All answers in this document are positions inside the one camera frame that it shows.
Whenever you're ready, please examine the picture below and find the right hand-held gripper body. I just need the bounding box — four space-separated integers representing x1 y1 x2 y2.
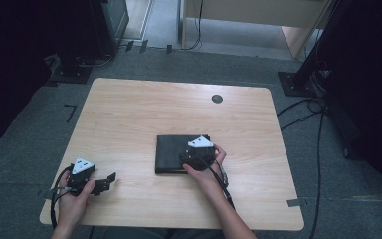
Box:
178 134 218 172

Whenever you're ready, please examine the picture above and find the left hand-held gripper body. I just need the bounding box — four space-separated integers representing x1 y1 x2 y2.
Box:
66 156 96 197

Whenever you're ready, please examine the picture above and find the dark grey cloth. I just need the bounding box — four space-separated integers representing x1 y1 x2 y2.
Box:
154 133 212 175

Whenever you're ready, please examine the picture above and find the person's right hand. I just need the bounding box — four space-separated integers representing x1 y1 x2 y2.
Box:
182 143 229 195

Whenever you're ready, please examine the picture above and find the person's left hand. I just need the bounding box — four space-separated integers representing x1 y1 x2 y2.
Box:
56 170 97 230

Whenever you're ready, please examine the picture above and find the dark curtain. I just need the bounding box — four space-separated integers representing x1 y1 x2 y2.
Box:
302 0 382 217
0 0 96 152

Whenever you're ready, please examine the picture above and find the black cabinet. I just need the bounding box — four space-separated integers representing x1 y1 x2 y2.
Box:
58 0 130 63

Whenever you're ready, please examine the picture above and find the light wooden cabinet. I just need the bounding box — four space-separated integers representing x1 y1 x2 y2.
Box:
180 0 333 60

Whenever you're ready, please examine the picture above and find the right hand-held gripper cable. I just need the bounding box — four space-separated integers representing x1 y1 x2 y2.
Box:
192 153 237 211

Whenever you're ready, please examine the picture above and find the hand-held gripper cable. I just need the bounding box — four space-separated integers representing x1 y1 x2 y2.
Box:
49 164 78 231
192 153 237 211

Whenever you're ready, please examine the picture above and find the left hand-held gripper cable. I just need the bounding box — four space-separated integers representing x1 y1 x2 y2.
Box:
49 164 78 231

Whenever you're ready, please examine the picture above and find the black stand base plate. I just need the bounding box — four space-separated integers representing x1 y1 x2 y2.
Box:
277 71 319 99
50 61 94 85

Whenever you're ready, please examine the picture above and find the long black floor cable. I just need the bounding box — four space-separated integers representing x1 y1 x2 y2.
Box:
307 108 327 239

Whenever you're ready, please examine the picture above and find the black hanging cable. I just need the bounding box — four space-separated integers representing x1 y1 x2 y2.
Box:
180 0 204 52

